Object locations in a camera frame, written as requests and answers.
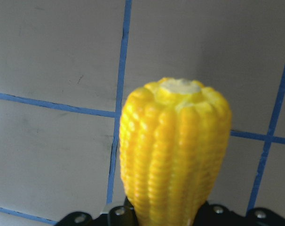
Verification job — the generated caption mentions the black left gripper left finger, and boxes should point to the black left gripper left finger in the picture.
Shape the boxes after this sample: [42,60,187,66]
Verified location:
[55,211,103,226]

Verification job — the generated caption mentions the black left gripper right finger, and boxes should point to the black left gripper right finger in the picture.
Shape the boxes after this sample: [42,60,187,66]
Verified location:
[245,208,285,226]

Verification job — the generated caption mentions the yellow corn cob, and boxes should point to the yellow corn cob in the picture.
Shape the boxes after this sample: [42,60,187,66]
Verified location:
[119,78,232,226]

